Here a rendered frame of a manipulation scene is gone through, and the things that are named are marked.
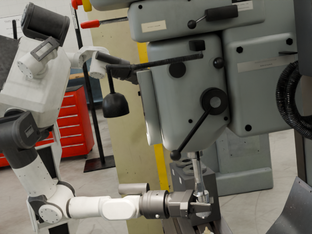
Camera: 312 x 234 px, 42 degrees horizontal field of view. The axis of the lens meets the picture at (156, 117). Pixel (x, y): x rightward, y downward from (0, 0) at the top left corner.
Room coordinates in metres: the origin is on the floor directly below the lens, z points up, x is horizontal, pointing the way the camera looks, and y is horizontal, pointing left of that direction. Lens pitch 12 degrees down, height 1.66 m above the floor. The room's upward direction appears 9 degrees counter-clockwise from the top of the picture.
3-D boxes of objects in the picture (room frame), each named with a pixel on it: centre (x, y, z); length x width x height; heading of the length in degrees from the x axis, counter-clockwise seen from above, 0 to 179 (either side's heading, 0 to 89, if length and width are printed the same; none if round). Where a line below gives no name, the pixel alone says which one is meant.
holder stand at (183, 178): (1.49, -0.10, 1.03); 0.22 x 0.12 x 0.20; 11
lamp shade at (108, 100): (1.10, 0.11, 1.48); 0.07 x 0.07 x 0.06
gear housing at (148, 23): (1.14, -0.14, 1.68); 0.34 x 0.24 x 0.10; 94
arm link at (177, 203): (1.16, -0.01, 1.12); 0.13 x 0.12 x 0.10; 162
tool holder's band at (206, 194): (1.13, -0.10, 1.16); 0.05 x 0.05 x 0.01
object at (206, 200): (1.13, -0.10, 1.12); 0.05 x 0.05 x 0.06
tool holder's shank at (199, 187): (1.13, -0.10, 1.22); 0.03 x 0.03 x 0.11
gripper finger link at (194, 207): (1.11, -0.09, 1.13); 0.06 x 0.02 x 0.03; 72
